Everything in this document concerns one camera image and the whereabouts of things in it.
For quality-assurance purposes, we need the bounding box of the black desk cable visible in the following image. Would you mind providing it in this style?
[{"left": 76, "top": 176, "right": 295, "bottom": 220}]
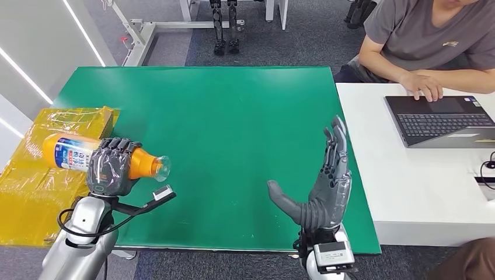
[{"left": 479, "top": 150, "right": 495, "bottom": 191}]

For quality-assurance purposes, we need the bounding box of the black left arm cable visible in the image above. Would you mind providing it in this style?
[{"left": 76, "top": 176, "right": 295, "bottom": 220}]
[{"left": 57, "top": 208, "right": 136, "bottom": 239}]

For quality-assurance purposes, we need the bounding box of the green table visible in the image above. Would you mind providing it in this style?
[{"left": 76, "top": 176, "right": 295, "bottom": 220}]
[{"left": 52, "top": 66, "right": 382, "bottom": 255}]

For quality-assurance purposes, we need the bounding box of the orange juice bottle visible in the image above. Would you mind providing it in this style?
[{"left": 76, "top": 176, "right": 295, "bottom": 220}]
[{"left": 41, "top": 133, "right": 172, "bottom": 183}]

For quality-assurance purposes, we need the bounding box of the black object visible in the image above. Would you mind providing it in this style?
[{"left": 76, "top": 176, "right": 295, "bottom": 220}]
[{"left": 345, "top": 0, "right": 379, "bottom": 30}]

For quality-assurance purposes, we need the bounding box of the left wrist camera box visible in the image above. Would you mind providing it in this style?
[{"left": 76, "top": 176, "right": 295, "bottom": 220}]
[{"left": 152, "top": 184, "right": 173, "bottom": 202}]

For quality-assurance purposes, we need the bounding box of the white metal gantry frame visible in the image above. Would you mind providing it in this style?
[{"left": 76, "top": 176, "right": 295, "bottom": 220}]
[{"left": 101, "top": 0, "right": 246, "bottom": 68}]

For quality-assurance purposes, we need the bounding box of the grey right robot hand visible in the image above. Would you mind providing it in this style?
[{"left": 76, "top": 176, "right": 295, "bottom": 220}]
[{"left": 267, "top": 115, "right": 353, "bottom": 232}]

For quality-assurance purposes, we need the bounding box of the white desk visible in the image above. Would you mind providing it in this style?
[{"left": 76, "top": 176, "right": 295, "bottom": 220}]
[{"left": 335, "top": 83, "right": 495, "bottom": 248}]

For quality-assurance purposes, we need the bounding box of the black left camera bracket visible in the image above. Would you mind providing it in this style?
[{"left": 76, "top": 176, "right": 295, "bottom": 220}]
[{"left": 102, "top": 191, "right": 177, "bottom": 217}]

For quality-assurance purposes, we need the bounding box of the person's hand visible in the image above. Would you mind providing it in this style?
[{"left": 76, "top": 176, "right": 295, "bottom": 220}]
[{"left": 398, "top": 71, "right": 444, "bottom": 103}]

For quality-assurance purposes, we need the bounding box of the black laptop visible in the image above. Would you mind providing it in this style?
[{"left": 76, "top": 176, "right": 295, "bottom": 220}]
[{"left": 384, "top": 95, "right": 495, "bottom": 149}]

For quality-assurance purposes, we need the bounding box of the yellow taped cardboard box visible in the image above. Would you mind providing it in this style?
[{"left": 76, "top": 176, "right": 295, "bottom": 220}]
[{"left": 0, "top": 106, "right": 121, "bottom": 248}]

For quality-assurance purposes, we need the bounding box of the person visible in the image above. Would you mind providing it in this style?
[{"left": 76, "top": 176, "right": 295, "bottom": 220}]
[{"left": 334, "top": 0, "right": 495, "bottom": 103}]

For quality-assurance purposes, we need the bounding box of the brown rounded object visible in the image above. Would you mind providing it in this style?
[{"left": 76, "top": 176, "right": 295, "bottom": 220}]
[{"left": 431, "top": 237, "right": 495, "bottom": 280}]

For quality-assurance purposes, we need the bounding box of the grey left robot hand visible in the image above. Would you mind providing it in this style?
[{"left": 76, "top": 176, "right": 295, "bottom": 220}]
[{"left": 85, "top": 137, "right": 143, "bottom": 198}]

